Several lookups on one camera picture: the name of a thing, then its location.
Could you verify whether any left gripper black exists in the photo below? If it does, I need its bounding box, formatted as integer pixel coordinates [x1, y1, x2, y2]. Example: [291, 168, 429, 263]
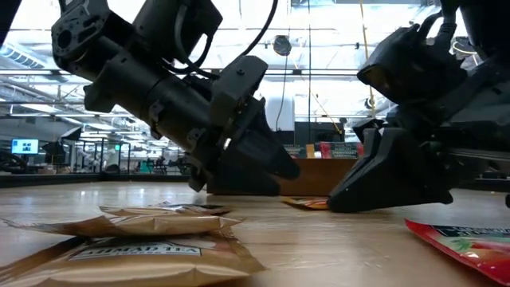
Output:
[149, 54, 300, 196]

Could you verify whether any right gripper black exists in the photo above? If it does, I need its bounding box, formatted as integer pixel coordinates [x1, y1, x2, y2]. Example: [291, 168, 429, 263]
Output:
[326, 54, 510, 214]

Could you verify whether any red strawberry tea bag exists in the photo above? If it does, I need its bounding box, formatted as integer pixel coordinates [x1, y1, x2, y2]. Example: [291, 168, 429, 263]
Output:
[318, 141, 364, 159]
[404, 218, 510, 286]

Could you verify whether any beige vanilla cinnamon tea bag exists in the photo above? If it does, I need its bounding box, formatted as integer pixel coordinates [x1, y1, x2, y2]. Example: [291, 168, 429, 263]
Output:
[0, 233, 267, 287]
[98, 202, 234, 217]
[283, 143, 306, 159]
[2, 214, 243, 239]

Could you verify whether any black perforated computer case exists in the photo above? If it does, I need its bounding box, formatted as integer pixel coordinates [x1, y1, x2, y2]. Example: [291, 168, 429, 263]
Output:
[293, 121, 347, 145]

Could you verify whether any wooden three-compartment tray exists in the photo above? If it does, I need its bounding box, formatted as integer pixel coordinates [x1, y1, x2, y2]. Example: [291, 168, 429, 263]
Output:
[206, 157, 359, 197]

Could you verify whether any round dark ceiling fixture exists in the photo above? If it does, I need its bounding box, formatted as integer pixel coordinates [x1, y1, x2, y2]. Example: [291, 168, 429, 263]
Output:
[273, 34, 293, 57]

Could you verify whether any lit computer monitor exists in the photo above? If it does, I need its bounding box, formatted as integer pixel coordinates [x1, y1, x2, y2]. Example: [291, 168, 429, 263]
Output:
[10, 138, 41, 156]

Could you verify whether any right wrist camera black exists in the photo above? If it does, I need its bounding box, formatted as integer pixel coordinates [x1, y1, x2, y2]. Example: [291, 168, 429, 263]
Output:
[356, 22, 469, 105]

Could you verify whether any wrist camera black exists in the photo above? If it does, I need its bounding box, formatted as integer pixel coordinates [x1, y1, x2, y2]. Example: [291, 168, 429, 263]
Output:
[171, 3, 224, 69]
[356, 22, 469, 105]

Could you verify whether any yellow cable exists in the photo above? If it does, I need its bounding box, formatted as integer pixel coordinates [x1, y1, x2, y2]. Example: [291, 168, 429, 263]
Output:
[358, 0, 378, 120]

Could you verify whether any black left camera cable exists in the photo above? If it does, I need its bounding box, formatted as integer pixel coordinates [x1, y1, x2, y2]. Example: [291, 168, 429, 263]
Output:
[173, 0, 280, 79]

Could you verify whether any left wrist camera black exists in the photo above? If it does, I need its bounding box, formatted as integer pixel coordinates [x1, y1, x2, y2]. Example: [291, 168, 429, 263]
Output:
[171, 3, 224, 69]

